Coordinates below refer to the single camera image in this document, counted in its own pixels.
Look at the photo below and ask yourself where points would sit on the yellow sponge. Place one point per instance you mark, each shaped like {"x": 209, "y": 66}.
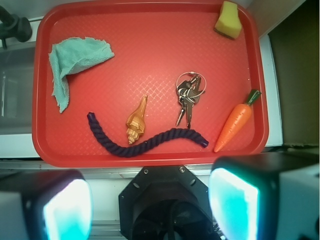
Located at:
{"x": 228, "y": 23}

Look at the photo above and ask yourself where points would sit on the black clamp knob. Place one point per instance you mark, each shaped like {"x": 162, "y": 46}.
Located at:
{"x": 13, "y": 26}

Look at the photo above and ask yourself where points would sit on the black octagonal mount plate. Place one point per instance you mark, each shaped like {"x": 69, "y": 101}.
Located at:
{"x": 166, "y": 203}

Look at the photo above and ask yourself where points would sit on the golden brown spiral shell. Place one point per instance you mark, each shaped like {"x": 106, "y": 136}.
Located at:
{"x": 135, "y": 123}

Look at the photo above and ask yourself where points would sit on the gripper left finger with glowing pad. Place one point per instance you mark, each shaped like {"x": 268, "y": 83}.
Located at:
{"x": 48, "y": 205}

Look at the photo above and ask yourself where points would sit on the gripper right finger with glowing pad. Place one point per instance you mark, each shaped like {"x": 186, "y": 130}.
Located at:
{"x": 266, "y": 196}

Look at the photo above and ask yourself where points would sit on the silver key bunch on ring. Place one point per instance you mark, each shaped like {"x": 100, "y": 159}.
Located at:
{"x": 189, "y": 87}

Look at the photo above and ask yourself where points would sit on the teal cloth rag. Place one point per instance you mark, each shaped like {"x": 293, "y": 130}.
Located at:
{"x": 72, "y": 56}

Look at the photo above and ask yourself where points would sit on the red plastic tray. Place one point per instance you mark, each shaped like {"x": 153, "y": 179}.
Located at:
{"x": 154, "y": 44}

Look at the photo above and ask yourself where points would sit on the orange toy carrot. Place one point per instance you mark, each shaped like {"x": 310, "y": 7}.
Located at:
{"x": 236, "y": 120}

